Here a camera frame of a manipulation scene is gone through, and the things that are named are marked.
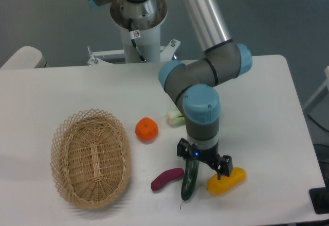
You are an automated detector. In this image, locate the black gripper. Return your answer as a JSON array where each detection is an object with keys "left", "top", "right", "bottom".
[{"left": 177, "top": 138, "right": 233, "bottom": 180}]

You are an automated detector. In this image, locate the green cucumber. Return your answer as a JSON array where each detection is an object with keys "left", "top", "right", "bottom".
[{"left": 179, "top": 160, "right": 199, "bottom": 209}]

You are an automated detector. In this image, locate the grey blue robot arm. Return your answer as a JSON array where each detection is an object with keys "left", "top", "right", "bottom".
[{"left": 87, "top": 0, "right": 252, "bottom": 177}]

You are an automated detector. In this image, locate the yellow mango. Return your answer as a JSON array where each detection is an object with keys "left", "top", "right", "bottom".
[{"left": 207, "top": 167, "right": 247, "bottom": 196}]

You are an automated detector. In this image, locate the purple sweet potato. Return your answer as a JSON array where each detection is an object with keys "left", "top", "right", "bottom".
[{"left": 151, "top": 168, "right": 184, "bottom": 192}]

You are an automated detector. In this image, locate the green bok choy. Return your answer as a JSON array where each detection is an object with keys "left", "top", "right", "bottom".
[{"left": 166, "top": 110, "right": 185, "bottom": 126}]

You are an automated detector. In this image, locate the orange tangerine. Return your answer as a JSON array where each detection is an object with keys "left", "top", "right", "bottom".
[{"left": 135, "top": 117, "right": 159, "bottom": 144}]

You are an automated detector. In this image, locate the white furniture leg right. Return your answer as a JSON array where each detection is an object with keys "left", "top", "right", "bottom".
[{"left": 302, "top": 66, "right": 328, "bottom": 113}]

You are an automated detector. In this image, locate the woven wicker basket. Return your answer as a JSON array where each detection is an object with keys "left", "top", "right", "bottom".
[{"left": 50, "top": 109, "right": 132, "bottom": 209}]

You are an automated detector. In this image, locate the black device at edge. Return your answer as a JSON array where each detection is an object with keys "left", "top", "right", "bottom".
[{"left": 309, "top": 187, "right": 328, "bottom": 215}]

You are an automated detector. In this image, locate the white chair backrest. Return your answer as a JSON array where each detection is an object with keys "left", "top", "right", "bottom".
[{"left": 1, "top": 46, "right": 47, "bottom": 71}]

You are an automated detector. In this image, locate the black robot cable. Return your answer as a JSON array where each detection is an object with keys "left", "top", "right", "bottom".
[{"left": 127, "top": 18, "right": 147, "bottom": 63}]

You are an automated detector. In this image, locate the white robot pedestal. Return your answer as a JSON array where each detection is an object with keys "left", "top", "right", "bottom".
[{"left": 88, "top": 0, "right": 180, "bottom": 65}]

